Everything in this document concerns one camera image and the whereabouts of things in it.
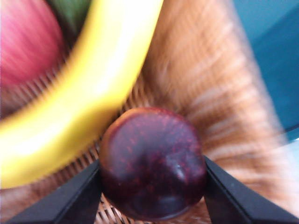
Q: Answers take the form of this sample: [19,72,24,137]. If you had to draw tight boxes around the red apple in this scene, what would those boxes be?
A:
[0,0,65,88]

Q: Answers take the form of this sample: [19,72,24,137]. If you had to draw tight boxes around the dark red plum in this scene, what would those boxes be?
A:
[99,107,208,221]

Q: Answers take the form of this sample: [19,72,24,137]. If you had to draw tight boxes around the brown wicker basket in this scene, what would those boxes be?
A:
[0,0,299,224]

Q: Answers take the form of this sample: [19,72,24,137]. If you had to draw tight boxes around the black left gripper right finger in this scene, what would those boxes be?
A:
[204,155,299,224]

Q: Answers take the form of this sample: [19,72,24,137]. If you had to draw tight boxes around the yellow banana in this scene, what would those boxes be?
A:
[0,0,164,189]

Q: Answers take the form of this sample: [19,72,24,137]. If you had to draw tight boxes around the green avocado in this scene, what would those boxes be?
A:
[48,0,91,45]

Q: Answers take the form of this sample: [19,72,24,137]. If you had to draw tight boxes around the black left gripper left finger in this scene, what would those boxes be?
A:
[0,158,104,224]

